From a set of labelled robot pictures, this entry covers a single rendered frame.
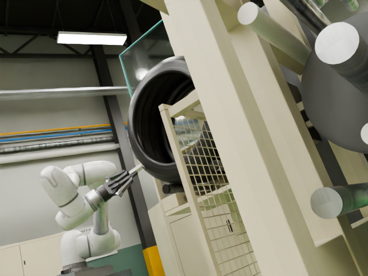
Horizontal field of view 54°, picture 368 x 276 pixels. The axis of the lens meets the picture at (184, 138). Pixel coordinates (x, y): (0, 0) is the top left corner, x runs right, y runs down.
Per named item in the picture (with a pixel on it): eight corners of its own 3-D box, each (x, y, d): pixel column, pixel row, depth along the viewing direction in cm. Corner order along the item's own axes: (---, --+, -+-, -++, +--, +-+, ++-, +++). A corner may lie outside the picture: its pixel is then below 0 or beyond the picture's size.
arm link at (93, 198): (97, 214, 166) (108, 207, 168) (91, 206, 159) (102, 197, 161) (87, 201, 171) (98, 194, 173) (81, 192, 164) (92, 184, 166)
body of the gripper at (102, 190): (97, 194, 172) (114, 182, 175) (107, 206, 168) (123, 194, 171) (92, 186, 166) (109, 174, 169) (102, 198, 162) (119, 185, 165)
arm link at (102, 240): (87, 245, 261) (118, 239, 268) (90, 263, 248) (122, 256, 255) (79, 157, 219) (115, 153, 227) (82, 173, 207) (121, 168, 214)
